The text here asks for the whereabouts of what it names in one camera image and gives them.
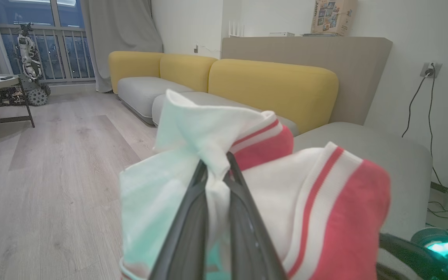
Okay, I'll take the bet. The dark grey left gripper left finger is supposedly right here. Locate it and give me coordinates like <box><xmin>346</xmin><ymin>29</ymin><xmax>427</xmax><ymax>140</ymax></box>
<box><xmin>148</xmin><ymin>159</ymin><xmax>209</xmax><ymax>280</ymax></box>

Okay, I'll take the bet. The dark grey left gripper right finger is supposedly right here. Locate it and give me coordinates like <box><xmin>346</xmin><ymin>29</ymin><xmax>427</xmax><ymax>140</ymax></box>
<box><xmin>223</xmin><ymin>152</ymin><xmax>287</xmax><ymax>280</ymax></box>

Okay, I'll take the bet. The red and white garment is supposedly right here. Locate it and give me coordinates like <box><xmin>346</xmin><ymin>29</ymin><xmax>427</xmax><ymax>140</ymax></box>
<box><xmin>119</xmin><ymin>89</ymin><xmax>391</xmax><ymax>280</ymax></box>

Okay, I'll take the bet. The grey sofa seat cushion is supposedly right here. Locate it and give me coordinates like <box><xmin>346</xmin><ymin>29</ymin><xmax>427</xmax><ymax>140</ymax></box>
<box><xmin>152</xmin><ymin>91</ymin><xmax>299</xmax><ymax>137</ymax></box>
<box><xmin>117</xmin><ymin>76</ymin><xmax>194</xmax><ymax>126</ymax></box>

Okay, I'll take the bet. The large yellow sofa backrest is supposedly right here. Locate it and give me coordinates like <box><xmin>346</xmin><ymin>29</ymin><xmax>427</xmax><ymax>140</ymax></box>
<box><xmin>208</xmin><ymin>59</ymin><xmax>340</xmax><ymax>135</ymax></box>

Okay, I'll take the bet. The grey fabric sofa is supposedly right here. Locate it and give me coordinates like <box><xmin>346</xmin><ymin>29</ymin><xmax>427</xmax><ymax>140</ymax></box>
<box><xmin>293</xmin><ymin>122</ymin><xmax>433</xmax><ymax>242</ymax></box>

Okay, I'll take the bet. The beige upholstered panel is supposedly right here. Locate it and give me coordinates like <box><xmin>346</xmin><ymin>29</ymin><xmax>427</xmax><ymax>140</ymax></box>
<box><xmin>221</xmin><ymin>36</ymin><xmax>393</xmax><ymax>126</ymax></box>

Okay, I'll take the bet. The white router with antennas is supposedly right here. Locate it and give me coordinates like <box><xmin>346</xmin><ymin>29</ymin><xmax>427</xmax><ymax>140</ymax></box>
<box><xmin>228</xmin><ymin>21</ymin><xmax>245</xmax><ymax>38</ymax></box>

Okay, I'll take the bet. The grey curtain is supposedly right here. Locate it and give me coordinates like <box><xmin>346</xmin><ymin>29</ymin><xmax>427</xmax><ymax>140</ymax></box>
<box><xmin>80</xmin><ymin>0</ymin><xmax>165</xmax><ymax>93</ymax></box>

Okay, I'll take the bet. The balcony window railing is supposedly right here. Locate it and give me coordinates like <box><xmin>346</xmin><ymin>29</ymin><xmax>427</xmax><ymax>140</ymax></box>
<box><xmin>0</xmin><ymin>23</ymin><xmax>96</xmax><ymax>84</ymax></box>

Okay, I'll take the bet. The dark electronics crate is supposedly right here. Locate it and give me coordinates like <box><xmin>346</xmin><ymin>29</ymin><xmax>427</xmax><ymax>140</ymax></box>
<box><xmin>0</xmin><ymin>86</ymin><xmax>27</xmax><ymax>107</ymax></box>

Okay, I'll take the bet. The white wheeled robot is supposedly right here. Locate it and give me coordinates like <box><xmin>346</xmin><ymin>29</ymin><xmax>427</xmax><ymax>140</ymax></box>
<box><xmin>13</xmin><ymin>22</ymin><xmax>52</xmax><ymax>107</ymax></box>

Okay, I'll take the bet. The printed cardboard box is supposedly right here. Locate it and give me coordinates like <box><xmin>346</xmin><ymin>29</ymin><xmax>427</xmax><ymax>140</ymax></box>
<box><xmin>310</xmin><ymin>0</ymin><xmax>357</xmax><ymax>36</ymax></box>

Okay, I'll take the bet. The wall power socket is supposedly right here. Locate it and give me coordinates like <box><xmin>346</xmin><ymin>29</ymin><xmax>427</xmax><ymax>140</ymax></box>
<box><xmin>420</xmin><ymin>61</ymin><xmax>443</xmax><ymax>79</ymax></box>

